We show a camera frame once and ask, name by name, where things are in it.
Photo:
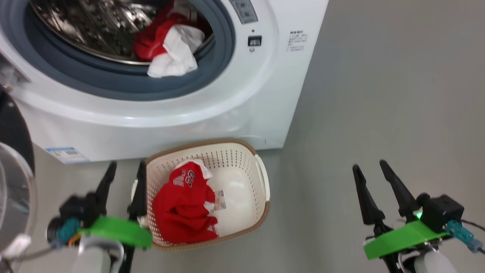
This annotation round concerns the cream laundry basket brown rim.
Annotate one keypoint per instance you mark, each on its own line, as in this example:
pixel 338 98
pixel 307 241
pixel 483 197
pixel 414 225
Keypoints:
pixel 238 189

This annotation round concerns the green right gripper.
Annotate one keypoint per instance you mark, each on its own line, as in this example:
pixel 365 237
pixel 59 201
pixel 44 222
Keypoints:
pixel 401 237

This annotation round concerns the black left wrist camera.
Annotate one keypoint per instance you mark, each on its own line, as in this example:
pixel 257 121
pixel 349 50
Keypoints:
pixel 75 212

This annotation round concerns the blue energy label sticker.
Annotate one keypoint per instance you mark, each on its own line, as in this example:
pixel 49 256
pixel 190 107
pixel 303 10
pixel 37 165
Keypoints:
pixel 67 154

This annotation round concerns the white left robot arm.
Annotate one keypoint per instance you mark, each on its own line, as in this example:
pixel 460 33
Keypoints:
pixel 91 259

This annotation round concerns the white front-load washing machine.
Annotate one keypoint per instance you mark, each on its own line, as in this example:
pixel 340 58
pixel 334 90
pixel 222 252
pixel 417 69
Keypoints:
pixel 189 125

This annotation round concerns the red garment with white sleeves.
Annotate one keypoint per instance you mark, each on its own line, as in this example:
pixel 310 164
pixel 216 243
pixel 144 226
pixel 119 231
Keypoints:
pixel 174 49

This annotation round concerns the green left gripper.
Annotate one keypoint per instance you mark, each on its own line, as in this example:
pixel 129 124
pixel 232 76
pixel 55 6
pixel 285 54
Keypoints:
pixel 117 229

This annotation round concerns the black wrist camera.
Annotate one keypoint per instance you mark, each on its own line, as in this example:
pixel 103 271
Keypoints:
pixel 75 212
pixel 443 212

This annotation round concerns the basket product label sticker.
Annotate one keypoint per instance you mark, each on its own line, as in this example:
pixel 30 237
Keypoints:
pixel 220 200

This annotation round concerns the grey rubber door gasket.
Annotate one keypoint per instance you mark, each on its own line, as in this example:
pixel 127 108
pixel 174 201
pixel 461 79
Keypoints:
pixel 113 81

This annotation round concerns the steel washer drum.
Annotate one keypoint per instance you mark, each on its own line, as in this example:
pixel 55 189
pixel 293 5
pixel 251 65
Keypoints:
pixel 94 30

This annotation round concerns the black round glass washer door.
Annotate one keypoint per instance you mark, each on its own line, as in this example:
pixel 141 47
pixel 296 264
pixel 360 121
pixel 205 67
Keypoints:
pixel 13 197

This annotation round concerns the red garment with white print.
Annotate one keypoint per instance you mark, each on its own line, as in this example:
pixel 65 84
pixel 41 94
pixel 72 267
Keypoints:
pixel 182 212

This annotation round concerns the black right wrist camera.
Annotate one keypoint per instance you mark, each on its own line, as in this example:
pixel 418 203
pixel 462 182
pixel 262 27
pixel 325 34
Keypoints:
pixel 443 212

